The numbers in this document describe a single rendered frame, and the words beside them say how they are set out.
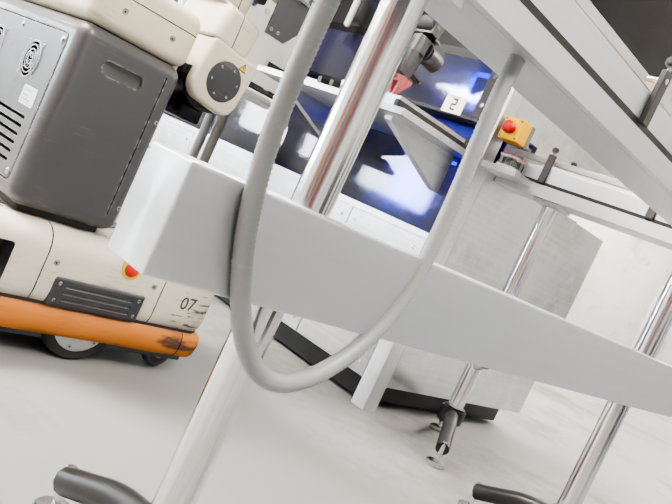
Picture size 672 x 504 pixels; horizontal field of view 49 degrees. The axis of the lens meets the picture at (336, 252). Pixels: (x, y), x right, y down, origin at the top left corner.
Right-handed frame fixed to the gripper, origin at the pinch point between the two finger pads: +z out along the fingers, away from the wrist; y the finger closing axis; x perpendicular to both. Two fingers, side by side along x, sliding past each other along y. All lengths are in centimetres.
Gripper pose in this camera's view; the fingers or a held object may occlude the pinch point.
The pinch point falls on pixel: (389, 96)
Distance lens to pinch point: 217.9
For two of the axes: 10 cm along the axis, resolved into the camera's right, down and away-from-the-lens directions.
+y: 5.8, 3.7, 7.3
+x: -6.4, -3.4, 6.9
